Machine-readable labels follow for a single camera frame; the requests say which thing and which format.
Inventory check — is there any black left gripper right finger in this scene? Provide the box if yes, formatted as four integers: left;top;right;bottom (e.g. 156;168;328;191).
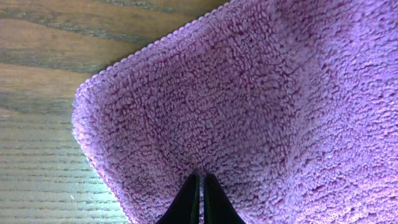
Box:
204;174;245;224

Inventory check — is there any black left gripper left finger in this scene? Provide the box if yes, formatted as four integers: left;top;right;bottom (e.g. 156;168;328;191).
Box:
156;174;200;224

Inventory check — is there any purple microfibre cloth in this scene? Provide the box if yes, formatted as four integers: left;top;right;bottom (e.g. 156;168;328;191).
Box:
72;0;397;223

